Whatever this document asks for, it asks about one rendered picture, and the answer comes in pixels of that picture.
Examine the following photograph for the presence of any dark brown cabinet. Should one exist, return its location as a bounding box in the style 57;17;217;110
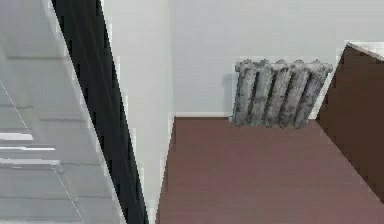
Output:
315;41;384;205

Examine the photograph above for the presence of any grey ribbed radiator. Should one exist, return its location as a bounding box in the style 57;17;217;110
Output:
229;58;334;130

